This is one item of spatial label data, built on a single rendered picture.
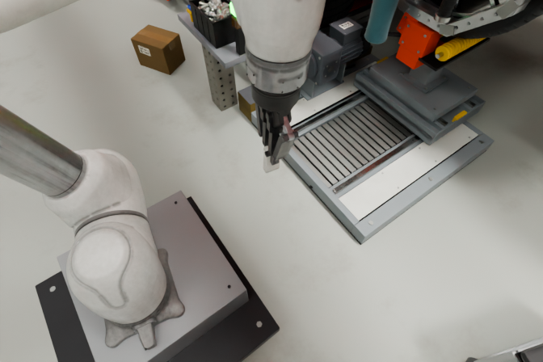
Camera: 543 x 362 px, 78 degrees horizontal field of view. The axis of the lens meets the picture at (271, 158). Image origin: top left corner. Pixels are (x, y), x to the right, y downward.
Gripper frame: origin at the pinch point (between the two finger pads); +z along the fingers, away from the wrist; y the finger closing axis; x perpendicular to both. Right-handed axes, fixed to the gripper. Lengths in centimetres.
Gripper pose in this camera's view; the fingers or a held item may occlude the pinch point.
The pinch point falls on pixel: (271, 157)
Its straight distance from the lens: 66.2
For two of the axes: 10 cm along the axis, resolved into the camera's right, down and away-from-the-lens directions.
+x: 9.0, -3.3, 2.8
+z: -0.4, 6.0, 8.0
